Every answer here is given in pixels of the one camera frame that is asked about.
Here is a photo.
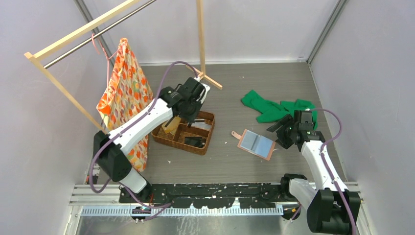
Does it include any brown woven basket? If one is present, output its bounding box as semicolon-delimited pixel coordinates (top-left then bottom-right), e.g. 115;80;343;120
151;111;215;155

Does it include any pink clothes hanger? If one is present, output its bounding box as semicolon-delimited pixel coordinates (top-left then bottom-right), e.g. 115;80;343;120
91;33;117;87

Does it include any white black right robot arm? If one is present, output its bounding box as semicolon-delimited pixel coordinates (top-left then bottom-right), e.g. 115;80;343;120
267;110;361;235

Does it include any tan leather card holder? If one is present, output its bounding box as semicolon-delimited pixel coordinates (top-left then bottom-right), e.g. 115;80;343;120
231;129;276;161

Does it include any orange floral cloth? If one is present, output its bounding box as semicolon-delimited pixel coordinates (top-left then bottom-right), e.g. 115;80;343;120
96;38;154;172

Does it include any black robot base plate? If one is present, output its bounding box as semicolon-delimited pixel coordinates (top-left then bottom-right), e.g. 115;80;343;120
134;183;299;209

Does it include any beige item in basket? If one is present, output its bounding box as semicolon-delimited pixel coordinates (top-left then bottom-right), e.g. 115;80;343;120
161;117;181;135

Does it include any black object in basket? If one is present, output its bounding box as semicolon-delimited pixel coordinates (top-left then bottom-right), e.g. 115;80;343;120
184;137;206;148

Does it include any aluminium frame rail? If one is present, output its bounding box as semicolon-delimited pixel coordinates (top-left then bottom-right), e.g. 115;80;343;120
69;185;364;217

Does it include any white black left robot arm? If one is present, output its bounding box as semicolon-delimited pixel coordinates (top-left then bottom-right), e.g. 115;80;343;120
92;77;210;203

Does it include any card in basket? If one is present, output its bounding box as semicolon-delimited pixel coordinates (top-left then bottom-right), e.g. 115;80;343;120
191;121;211;131

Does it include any wooden clothes rack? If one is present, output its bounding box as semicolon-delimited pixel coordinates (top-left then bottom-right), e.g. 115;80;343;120
24;0;223;132

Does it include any green cloth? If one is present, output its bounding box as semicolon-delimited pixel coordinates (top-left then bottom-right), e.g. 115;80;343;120
241;90;316;123

